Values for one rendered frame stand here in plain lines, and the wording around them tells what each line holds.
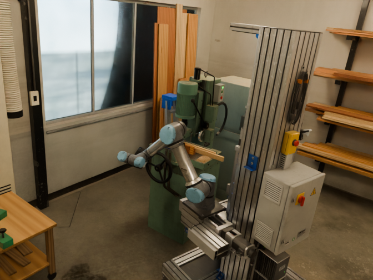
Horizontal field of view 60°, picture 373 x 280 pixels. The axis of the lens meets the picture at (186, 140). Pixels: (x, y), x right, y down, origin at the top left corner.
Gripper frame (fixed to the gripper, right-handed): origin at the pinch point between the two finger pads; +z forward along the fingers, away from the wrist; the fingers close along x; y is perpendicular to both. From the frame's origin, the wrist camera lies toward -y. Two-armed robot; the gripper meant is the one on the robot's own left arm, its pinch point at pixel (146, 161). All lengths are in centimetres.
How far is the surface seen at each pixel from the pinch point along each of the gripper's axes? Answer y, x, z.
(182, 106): -54, 8, 17
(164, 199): 29, -1, 55
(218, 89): -82, 27, 40
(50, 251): 86, -40, -26
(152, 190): 25, -15, 54
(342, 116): -117, 131, 178
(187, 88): -68, 12, 9
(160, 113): -68, -81, 134
